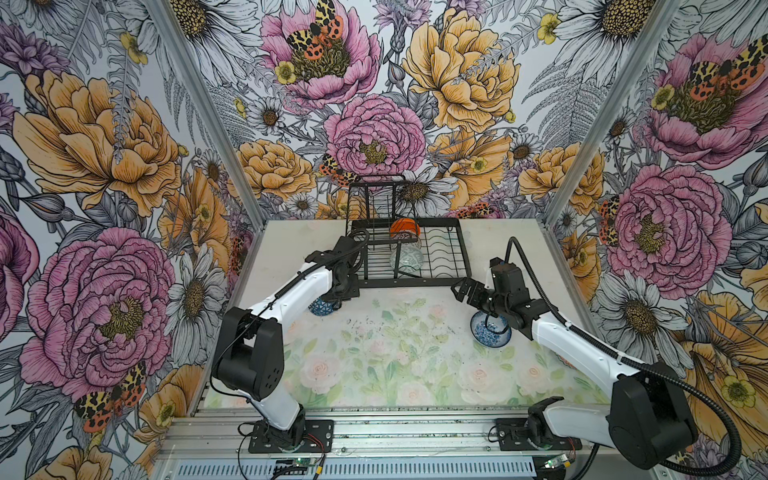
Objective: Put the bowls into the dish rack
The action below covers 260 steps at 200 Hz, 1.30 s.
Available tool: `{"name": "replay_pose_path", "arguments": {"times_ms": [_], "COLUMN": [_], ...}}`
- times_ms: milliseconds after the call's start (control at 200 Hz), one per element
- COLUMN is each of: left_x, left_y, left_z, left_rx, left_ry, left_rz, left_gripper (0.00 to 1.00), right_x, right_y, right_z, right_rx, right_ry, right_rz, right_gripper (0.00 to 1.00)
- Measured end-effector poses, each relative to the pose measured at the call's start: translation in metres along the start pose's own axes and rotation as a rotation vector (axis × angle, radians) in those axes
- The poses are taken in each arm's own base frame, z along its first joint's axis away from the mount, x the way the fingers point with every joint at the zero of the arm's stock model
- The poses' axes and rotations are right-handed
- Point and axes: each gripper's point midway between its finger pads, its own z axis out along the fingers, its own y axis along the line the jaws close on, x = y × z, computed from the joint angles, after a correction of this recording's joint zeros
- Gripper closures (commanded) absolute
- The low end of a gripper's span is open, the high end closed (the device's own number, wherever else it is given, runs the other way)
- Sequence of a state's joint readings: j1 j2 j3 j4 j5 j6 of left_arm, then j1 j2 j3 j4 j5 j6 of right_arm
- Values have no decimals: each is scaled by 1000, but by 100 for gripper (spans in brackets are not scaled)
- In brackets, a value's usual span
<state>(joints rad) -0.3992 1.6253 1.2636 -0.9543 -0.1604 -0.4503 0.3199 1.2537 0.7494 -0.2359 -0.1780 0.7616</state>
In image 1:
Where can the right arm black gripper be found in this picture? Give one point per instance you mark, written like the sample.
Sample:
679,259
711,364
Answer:
466,283

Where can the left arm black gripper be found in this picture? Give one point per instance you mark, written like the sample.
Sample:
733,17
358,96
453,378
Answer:
352,288

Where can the orange plastic bowl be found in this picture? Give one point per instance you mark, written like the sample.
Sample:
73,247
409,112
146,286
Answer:
404,228

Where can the green patterned ceramic bowl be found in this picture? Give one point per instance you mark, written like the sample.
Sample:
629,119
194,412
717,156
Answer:
407,261

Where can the white bowl dark radial pattern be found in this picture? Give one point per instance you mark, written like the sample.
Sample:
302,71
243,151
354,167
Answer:
405,241

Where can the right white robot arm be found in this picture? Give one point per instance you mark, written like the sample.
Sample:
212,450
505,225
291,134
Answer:
647,419

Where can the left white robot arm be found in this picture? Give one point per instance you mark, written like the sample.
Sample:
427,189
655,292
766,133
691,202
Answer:
250,350

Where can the black metal dish rack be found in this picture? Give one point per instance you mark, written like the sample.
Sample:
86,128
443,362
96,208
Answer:
373,204

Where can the dark blue patterned bowl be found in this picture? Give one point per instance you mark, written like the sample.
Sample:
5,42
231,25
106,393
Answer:
322,308

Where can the blue floral ceramic bowl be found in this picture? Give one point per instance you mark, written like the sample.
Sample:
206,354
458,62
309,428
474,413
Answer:
489,331

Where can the green circuit board left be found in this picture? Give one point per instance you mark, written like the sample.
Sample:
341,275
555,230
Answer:
288,467

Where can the green circuit board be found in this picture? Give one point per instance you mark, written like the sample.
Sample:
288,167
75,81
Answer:
560,461
288,467

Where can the green circuit board right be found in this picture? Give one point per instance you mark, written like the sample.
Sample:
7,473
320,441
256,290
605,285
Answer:
560,461

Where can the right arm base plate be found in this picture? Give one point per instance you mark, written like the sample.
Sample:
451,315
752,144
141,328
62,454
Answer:
519,434

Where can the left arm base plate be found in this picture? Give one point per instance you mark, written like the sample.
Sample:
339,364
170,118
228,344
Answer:
307,436

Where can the aluminium front rail frame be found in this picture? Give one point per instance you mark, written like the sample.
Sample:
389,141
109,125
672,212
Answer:
403,418

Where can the aluminium corner post left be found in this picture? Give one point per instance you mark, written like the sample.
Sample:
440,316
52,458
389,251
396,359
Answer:
185,66

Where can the aluminium corner post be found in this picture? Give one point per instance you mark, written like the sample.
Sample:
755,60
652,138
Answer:
185,66
660,18

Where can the aluminium corner post right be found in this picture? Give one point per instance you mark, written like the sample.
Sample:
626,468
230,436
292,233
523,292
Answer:
660,18

